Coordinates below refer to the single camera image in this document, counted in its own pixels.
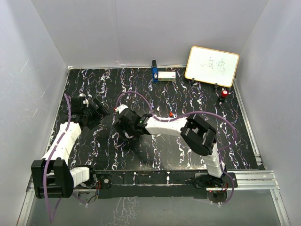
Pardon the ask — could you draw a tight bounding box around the white pink cardboard box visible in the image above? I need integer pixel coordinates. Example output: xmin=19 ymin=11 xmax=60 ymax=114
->
xmin=158 ymin=72 xmax=176 ymax=81

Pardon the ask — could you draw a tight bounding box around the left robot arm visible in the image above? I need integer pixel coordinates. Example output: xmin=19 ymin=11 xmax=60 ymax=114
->
xmin=31 ymin=94 xmax=110 ymax=199

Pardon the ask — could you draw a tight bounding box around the blue black device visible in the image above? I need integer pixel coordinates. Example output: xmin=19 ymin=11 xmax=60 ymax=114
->
xmin=151 ymin=60 xmax=158 ymax=82

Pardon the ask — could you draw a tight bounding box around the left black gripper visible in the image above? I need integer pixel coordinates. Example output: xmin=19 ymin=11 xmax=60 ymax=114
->
xmin=83 ymin=98 xmax=111 ymax=129

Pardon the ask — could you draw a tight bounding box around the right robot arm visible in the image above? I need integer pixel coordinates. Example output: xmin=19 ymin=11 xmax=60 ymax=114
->
xmin=113 ymin=105 xmax=227 ymax=187

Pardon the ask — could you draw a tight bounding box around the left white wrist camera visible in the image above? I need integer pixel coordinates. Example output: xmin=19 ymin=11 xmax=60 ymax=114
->
xmin=78 ymin=93 xmax=89 ymax=108

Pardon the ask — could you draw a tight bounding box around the red emergency stop button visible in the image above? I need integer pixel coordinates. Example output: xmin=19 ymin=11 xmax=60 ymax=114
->
xmin=218 ymin=89 xmax=229 ymax=103

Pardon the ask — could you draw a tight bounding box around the white whiteboard with wooden frame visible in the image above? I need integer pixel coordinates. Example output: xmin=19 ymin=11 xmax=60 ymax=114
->
xmin=184 ymin=46 xmax=239 ymax=88

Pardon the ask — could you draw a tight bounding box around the black front base bar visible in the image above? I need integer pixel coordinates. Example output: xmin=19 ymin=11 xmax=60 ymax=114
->
xmin=95 ymin=169 xmax=238 ymax=202

